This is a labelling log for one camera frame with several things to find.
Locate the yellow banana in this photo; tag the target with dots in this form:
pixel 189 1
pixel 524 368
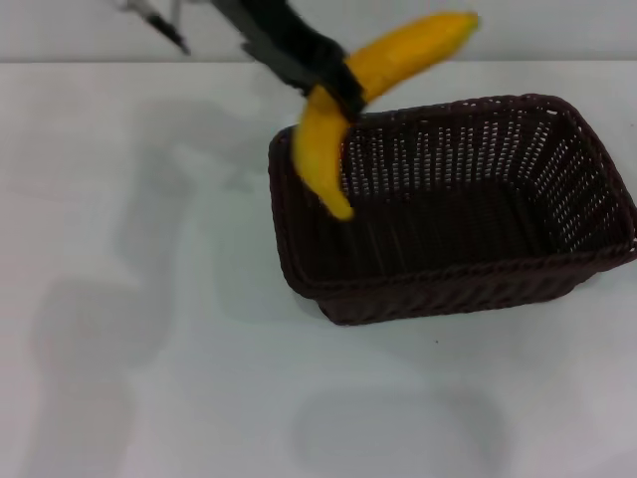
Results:
pixel 323 144

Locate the black rod with silver end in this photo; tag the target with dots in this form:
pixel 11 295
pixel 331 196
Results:
pixel 159 22

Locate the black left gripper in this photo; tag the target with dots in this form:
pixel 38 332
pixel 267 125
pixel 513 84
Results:
pixel 264 20

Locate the dark brown woven basket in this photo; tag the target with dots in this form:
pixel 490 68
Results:
pixel 448 239

